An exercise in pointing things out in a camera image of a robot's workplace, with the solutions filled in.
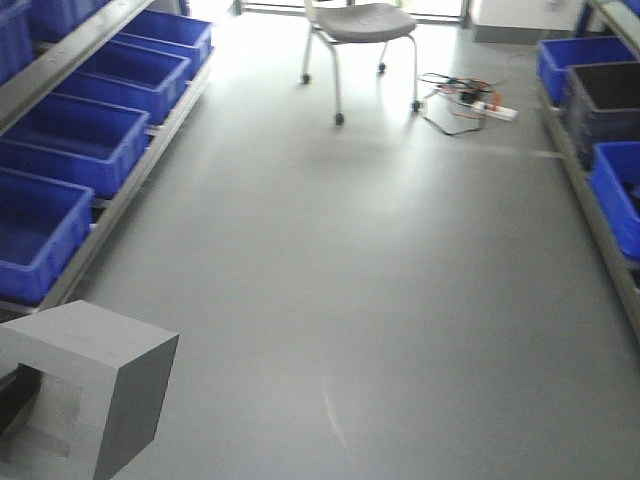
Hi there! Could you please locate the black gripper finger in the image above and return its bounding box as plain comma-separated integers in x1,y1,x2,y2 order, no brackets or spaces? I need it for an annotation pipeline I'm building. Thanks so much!
1,364,40,433

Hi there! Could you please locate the gray hollow cube base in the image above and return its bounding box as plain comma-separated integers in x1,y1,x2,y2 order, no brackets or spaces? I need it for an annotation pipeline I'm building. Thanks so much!
1,301,179,479

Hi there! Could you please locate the dark gray bin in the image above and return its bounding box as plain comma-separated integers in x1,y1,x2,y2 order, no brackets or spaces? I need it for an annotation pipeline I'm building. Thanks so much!
560,62,639,171

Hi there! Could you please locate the distant steel rack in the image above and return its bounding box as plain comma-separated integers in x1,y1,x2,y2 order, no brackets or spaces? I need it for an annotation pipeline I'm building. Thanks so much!
1,1,213,321

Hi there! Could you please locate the gray office chair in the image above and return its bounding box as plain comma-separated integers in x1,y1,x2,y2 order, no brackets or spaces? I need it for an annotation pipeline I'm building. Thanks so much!
300,1,421,126

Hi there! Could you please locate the white power strip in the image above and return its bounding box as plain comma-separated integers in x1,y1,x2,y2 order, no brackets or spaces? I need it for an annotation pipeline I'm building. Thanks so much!
471,101,519,122

